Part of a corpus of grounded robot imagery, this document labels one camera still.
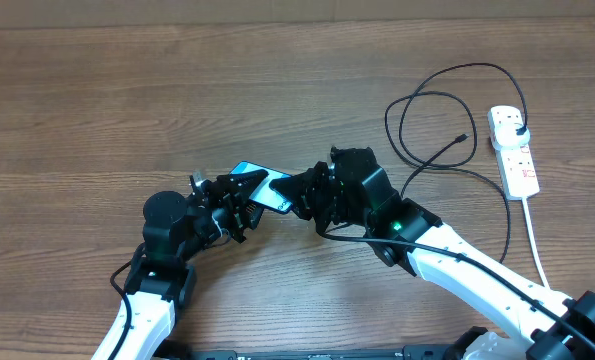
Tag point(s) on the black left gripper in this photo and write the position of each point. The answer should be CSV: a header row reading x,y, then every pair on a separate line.
x,y
226,189

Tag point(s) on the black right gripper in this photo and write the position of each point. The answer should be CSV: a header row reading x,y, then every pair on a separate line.
x,y
306,189

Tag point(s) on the blue-screen Samsung smartphone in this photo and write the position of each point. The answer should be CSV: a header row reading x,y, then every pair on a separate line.
x,y
264,195

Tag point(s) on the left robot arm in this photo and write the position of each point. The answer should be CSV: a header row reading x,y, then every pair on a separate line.
x,y
156,285

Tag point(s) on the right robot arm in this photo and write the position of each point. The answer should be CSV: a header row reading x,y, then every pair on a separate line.
x,y
352,188

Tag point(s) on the white charger plug adapter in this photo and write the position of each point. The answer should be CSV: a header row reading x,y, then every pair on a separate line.
x,y
507,137

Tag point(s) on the white power strip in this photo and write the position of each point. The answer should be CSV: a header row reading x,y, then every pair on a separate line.
x,y
516,167

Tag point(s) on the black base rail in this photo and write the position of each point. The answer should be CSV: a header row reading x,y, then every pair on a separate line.
x,y
408,352

